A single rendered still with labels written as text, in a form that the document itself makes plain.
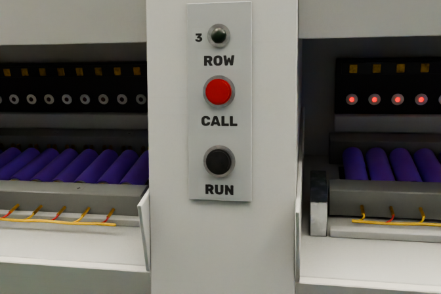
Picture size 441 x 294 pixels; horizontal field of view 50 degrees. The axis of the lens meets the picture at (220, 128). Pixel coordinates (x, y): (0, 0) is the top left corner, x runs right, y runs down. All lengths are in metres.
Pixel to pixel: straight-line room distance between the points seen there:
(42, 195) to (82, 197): 0.03
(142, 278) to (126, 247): 0.03
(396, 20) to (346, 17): 0.03
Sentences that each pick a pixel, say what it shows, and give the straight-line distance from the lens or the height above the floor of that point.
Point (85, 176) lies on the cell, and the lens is 0.42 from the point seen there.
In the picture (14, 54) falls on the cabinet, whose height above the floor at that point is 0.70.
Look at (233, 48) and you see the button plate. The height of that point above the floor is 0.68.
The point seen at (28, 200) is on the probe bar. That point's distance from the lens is 0.41.
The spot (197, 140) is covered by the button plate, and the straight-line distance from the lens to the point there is 0.30.
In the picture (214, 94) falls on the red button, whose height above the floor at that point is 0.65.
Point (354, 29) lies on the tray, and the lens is 0.30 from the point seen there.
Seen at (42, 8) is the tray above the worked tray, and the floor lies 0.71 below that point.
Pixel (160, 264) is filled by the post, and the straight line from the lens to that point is 0.32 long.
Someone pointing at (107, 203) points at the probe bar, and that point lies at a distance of 0.38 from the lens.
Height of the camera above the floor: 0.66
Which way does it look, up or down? 5 degrees down
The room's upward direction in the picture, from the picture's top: straight up
